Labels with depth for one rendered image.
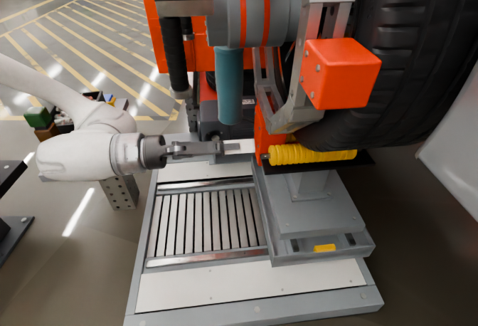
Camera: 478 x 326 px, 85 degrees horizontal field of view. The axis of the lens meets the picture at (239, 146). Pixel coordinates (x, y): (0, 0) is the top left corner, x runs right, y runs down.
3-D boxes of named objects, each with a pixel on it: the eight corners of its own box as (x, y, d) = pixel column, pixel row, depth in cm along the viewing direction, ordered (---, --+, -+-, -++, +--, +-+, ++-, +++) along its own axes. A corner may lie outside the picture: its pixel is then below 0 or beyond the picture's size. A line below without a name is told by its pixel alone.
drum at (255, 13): (299, 55, 61) (309, -15, 52) (207, 58, 59) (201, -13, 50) (284, 35, 72) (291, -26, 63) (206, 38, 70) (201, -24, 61)
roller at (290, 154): (362, 162, 77) (368, 147, 73) (262, 170, 74) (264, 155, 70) (353, 149, 81) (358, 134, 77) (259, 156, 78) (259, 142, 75)
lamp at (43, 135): (55, 142, 70) (48, 130, 67) (40, 143, 69) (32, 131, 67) (61, 133, 73) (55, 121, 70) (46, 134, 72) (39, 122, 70)
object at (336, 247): (368, 258, 96) (377, 244, 90) (271, 269, 93) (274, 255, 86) (321, 163, 134) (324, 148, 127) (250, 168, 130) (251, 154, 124)
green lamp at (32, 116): (46, 127, 66) (38, 114, 64) (30, 128, 66) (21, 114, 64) (53, 118, 69) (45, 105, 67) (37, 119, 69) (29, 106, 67)
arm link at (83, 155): (103, 139, 49) (124, 119, 62) (16, 144, 48) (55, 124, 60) (115, 188, 54) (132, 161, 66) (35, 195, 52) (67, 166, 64)
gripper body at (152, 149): (151, 169, 61) (191, 166, 61) (140, 170, 52) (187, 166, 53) (149, 137, 61) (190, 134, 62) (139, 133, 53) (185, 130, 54)
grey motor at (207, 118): (288, 170, 130) (299, 110, 107) (203, 177, 126) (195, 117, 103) (279, 146, 143) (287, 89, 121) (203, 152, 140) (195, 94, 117)
